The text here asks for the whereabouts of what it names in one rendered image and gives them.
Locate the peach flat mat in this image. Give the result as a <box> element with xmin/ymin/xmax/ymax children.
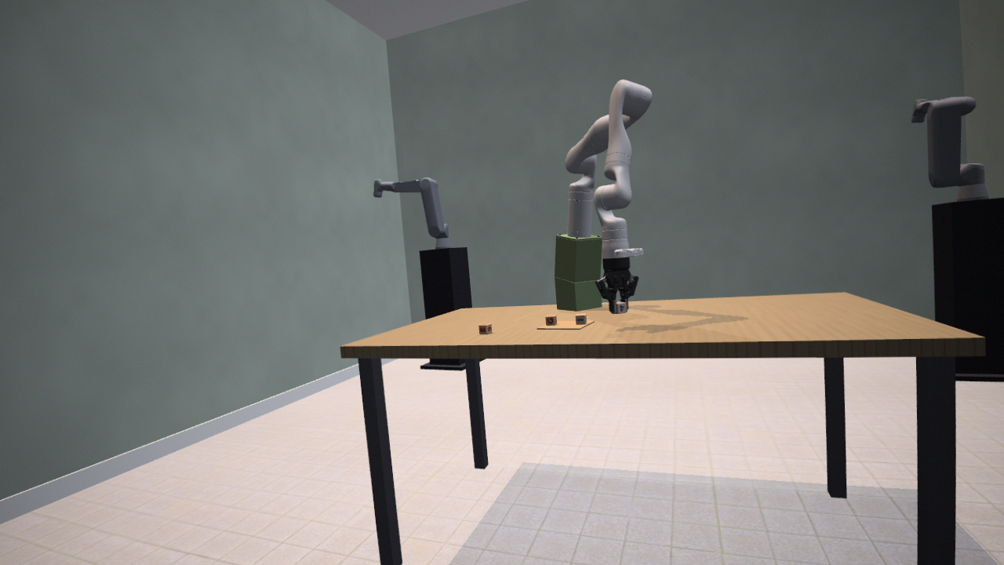
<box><xmin>537</xmin><ymin>321</ymin><xmax>595</xmax><ymax>330</ymax></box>

